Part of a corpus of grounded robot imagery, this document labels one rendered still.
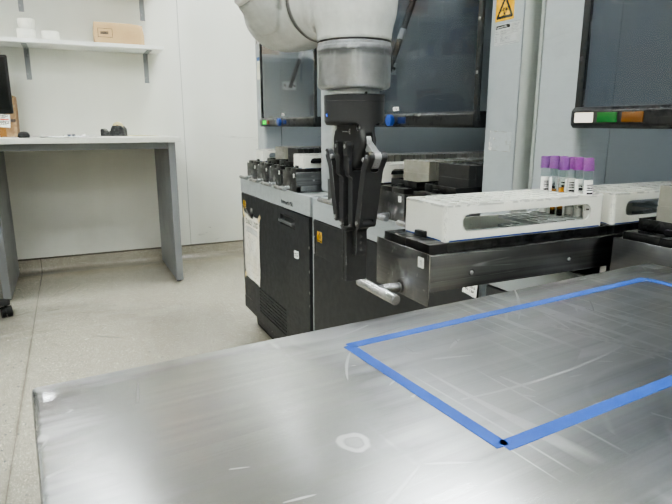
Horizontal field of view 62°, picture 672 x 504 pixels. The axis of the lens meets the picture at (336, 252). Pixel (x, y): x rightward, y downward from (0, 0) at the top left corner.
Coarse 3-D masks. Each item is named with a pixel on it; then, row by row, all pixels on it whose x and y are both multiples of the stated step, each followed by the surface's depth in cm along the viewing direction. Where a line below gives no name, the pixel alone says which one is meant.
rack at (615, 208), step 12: (600, 192) 87; (612, 192) 86; (624, 192) 86; (636, 192) 87; (648, 192) 88; (612, 204) 86; (624, 204) 86; (636, 204) 101; (648, 204) 100; (612, 216) 86; (624, 216) 87; (636, 216) 88; (648, 216) 90
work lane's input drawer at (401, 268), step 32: (608, 224) 86; (384, 256) 81; (416, 256) 73; (448, 256) 71; (480, 256) 74; (512, 256) 76; (544, 256) 79; (576, 256) 82; (608, 256) 85; (384, 288) 74; (416, 288) 74; (448, 288) 73
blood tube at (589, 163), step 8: (584, 160) 84; (592, 160) 83; (584, 168) 84; (592, 168) 83; (584, 176) 84; (592, 176) 84; (584, 184) 84; (592, 184) 84; (584, 192) 85; (584, 208) 85; (584, 216) 85
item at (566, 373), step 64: (384, 320) 43; (448, 320) 43; (512, 320) 43; (576, 320) 43; (640, 320) 43; (64, 384) 32; (128, 384) 32; (192, 384) 32; (256, 384) 32; (320, 384) 32; (384, 384) 32; (448, 384) 32; (512, 384) 32; (576, 384) 32; (640, 384) 32; (64, 448) 26; (128, 448) 26; (192, 448) 26; (256, 448) 26; (320, 448) 26; (384, 448) 26; (448, 448) 26; (512, 448) 26; (576, 448) 26; (640, 448) 26
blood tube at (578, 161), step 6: (576, 162) 85; (582, 162) 85; (576, 168) 85; (582, 168) 85; (576, 174) 86; (582, 174) 85; (576, 180) 86; (582, 180) 86; (576, 186) 86; (582, 186) 86; (576, 192) 86; (576, 210) 86; (576, 216) 87
